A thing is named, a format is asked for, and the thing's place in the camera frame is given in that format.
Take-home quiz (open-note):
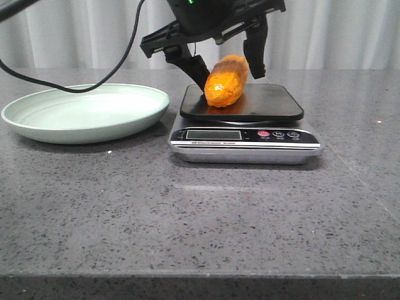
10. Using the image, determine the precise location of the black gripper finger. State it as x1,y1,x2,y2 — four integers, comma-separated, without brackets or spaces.
164,44,210,91
243,15,267,79

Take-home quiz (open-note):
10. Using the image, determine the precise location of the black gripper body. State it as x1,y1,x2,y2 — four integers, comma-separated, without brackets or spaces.
141,1,286,58

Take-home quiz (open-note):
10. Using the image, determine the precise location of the orange corn cob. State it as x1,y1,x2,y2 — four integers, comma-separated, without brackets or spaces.
204,55,249,108

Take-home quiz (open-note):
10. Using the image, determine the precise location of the black kitchen scale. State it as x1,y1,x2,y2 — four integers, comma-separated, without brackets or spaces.
169,84,325,165

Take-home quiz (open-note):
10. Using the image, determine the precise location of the pale green plate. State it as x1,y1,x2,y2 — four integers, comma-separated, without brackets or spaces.
1,84,169,144

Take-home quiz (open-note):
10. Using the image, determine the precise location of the black cable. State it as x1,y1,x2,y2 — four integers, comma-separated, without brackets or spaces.
0,0,146,94

